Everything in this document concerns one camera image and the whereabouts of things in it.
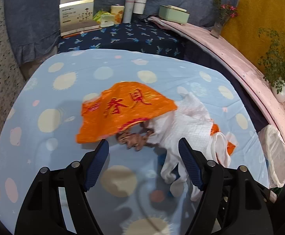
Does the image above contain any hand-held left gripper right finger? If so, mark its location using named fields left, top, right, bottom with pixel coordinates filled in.
left=178, top=137, right=274, bottom=235

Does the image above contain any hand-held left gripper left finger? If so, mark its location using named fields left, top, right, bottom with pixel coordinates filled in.
left=14, top=139, right=110, bottom=235

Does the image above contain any red and white plastic bag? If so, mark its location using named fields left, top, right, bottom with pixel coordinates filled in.
left=210, top=124, right=236, bottom=167

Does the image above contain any orange plastic bag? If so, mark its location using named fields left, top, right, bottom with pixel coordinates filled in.
left=75, top=81, right=178, bottom=144

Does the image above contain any bin with white liner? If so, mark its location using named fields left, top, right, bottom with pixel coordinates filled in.
left=257, top=124, right=285, bottom=189

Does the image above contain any light blue planet-print tablecloth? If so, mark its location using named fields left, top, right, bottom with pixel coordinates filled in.
left=0, top=48, right=271, bottom=235

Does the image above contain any pink cloth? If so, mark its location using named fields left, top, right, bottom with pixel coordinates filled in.
left=147, top=16, right=285, bottom=150

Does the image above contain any green plant in white pot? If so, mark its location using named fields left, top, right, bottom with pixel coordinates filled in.
left=258, top=28, right=285, bottom=103

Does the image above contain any navy printed cloth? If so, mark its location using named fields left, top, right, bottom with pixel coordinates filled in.
left=57, top=21, right=185, bottom=60

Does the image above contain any glass vase with pink flowers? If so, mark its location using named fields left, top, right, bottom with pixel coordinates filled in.
left=210, top=0, right=238, bottom=39

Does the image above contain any green packet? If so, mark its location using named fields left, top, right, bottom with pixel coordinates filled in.
left=93, top=10, right=115, bottom=27

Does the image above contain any open white carton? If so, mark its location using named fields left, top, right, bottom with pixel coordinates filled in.
left=59, top=0, right=101, bottom=37

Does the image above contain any pale green box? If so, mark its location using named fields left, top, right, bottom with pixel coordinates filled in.
left=158, top=5, right=190, bottom=25

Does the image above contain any yellow floral tin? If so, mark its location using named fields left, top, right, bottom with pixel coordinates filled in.
left=110, top=4, right=123, bottom=24

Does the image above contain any grey cylinder container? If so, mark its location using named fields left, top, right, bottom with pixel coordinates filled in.
left=122, top=0, right=134, bottom=23

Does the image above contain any blue-grey backdrop cloth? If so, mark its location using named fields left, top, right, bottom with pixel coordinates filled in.
left=4, top=0, right=244, bottom=65

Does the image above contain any white cylinder container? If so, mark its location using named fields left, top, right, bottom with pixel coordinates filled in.
left=133, top=0, right=146, bottom=14

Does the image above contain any yellow cloth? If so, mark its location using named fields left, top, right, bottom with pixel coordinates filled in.
left=221, top=0, right=285, bottom=118

